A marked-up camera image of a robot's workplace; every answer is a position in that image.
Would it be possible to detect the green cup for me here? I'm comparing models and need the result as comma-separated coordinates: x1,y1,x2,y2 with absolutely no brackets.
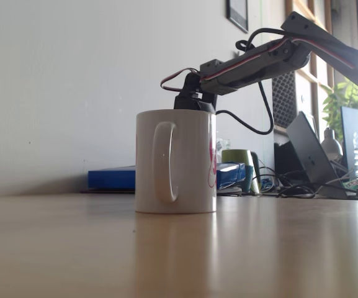
221,149,261,193

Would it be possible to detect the white mug with pink print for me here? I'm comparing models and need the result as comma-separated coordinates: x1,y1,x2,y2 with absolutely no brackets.
134,109,218,215

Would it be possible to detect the black grille panel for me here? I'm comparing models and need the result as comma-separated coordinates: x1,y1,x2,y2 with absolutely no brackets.
272,71,298,129

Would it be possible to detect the black box behind laptop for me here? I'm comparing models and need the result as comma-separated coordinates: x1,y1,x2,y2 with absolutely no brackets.
274,141,307,184

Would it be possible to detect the blue folder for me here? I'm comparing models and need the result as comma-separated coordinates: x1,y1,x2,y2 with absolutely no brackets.
87,161,247,191

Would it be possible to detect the wooden shelf unit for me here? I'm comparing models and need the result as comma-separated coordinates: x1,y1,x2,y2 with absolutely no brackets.
284,0,335,134

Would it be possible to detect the grey laptop on stand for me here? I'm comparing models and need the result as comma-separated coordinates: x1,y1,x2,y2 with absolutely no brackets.
286,111,349,199

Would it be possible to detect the white desk lamp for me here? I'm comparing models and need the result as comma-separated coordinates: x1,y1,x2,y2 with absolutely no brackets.
320,127,344,161

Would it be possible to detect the green potted plant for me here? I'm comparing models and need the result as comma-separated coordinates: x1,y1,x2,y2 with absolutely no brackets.
321,79,358,134

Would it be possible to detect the dark flat monitor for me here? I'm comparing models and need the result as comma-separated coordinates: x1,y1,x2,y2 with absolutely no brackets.
339,106,358,181

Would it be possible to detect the black camera cable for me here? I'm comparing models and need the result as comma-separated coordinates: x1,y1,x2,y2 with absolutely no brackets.
215,27,288,136

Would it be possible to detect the black picture frame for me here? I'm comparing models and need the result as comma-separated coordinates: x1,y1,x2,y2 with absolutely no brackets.
226,0,249,34

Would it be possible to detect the black desk cable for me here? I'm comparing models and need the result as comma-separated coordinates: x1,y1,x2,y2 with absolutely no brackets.
276,183,318,199

